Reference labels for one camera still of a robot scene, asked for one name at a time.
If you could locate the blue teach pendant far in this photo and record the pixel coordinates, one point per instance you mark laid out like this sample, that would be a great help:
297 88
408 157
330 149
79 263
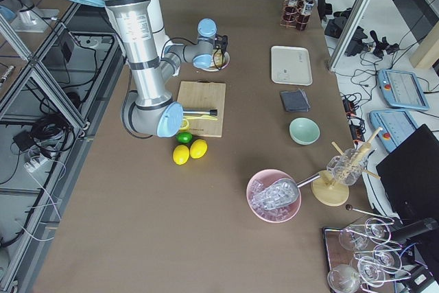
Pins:
401 89

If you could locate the blue teach pendant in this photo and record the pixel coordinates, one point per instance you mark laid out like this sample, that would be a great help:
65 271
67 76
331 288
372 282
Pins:
401 89
397 125

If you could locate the grey folded cloth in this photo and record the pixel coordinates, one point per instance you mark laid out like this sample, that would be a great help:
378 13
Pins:
295 101

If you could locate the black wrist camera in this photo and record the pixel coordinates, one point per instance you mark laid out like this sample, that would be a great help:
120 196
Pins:
221 42

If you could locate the copper wire bottle rack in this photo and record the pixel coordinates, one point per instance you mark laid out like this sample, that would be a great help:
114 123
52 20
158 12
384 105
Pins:
290 20

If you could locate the metal ice scoop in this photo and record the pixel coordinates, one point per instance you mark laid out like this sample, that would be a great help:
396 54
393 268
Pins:
281 193

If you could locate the yellow lemon near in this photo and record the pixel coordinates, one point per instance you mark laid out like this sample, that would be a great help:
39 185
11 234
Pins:
180 154

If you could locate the black laptop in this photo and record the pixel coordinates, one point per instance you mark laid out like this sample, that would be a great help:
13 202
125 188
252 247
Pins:
409 175

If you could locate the halved lemon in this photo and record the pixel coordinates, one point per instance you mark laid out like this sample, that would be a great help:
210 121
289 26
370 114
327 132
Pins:
185 124

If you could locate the white round plate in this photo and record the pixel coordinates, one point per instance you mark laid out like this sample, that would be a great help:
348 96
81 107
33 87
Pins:
220 60

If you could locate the yellow lemon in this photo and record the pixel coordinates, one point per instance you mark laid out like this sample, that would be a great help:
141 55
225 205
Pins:
180 154
198 149

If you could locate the aluminium frame post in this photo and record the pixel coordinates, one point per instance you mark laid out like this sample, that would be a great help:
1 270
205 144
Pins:
358 9

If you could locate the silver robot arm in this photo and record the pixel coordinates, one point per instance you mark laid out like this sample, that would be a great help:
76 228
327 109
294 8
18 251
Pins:
152 59
10 8

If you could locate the cream rabbit tray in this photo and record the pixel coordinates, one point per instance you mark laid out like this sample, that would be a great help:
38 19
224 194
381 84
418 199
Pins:
290 65

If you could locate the yellow lemon far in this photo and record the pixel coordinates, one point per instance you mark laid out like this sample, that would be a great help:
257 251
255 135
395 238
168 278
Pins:
198 149

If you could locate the green lime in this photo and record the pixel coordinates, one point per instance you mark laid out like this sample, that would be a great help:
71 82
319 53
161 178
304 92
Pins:
184 137

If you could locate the wine glass rack tray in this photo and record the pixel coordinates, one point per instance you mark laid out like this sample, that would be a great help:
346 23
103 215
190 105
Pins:
362 256

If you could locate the blue teach pendant near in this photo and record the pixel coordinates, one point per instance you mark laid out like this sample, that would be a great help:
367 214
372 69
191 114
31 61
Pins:
397 125

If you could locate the clear glass mug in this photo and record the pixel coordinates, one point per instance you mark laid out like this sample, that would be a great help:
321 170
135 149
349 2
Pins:
345 169

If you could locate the pink ice bowl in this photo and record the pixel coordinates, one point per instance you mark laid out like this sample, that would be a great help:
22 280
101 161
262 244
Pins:
259 182

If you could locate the wooden cup tree stand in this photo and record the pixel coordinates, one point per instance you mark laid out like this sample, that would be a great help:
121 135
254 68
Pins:
327 190

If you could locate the wooden cutting board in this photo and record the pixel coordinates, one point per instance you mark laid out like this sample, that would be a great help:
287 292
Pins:
204 96

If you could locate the green ceramic bowl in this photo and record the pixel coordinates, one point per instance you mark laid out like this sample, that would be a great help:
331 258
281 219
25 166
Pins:
304 131

